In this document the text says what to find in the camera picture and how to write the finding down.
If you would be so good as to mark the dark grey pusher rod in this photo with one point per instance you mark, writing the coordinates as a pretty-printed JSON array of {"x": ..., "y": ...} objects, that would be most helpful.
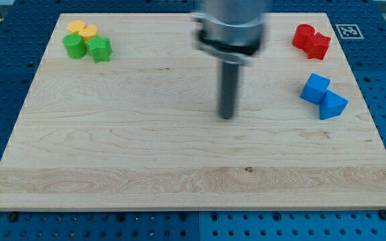
[{"x": 229, "y": 74}]

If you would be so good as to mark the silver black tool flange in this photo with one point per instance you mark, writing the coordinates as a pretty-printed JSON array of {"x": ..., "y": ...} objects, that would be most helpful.
[{"x": 232, "y": 37}]

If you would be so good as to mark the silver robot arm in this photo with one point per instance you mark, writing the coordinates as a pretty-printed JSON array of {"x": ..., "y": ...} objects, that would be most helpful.
[{"x": 220, "y": 7}]

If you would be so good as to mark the blue cube block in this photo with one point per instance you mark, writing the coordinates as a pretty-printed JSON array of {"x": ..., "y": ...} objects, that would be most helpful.
[{"x": 315, "y": 88}]

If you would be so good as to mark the blue triangle block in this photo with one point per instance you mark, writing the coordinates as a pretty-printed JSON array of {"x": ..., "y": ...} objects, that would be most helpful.
[{"x": 332, "y": 105}]

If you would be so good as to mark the red cylinder block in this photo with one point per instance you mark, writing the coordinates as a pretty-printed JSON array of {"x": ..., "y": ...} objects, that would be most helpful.
[{"x": 303, "y": 31}]

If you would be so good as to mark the red star block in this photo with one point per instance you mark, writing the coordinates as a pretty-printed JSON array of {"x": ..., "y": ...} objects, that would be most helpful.
[{"x": 316, "y": 46}]

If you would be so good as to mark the light wooden board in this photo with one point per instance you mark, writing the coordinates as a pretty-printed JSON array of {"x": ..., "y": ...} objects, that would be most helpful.
[{"x": 141, "y": 132}]

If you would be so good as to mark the black white fiducial tag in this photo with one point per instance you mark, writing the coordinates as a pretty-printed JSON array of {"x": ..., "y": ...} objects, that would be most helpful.
[{"x": 349, "y": 31}]

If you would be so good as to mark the green star block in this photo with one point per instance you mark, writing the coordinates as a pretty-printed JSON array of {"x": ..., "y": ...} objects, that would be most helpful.
[{"x": 99, "y": 48}]

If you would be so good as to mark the yellow cylinder block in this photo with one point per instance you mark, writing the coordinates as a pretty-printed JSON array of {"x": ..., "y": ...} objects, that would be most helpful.
[{"x": 89, "y": 32}]

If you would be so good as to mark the green cylinder block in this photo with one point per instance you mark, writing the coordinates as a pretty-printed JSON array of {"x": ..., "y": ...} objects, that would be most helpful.
[{"x": 74, "y": 46}]

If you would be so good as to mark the yellow hexagon block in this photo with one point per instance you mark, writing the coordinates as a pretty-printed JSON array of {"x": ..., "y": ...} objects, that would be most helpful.
[{"x": 76, "y": 26}]

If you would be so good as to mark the black bolt front right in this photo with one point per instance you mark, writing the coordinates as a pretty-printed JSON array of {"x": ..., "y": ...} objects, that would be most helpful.
[{"x": 382, "y": 214}]

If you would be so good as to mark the black bolt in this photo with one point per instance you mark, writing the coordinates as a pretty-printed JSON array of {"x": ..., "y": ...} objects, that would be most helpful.
[
  {"x": 382, "y": 214},
  {"x": 12, "y": 217}
]

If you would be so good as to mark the black bolt front left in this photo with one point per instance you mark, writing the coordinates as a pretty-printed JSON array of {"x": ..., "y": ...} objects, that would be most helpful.
[{"x": 12, "y": 217}]

